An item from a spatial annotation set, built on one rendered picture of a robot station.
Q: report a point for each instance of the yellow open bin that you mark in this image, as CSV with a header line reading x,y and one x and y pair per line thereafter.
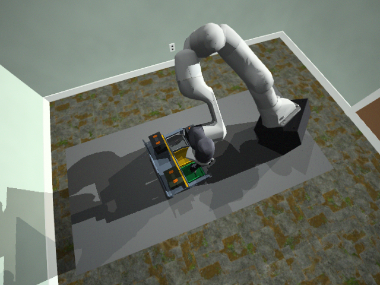
x,y
181,157

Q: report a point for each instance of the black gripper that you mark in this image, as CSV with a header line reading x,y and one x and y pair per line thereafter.
x,y
195,166

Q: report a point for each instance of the grey open bin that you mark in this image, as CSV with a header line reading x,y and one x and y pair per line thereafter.
x,y
175,147

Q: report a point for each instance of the green bin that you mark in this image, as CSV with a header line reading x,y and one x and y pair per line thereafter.
x,y
191,176

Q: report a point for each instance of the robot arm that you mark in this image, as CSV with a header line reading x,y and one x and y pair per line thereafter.
x,y
203,42

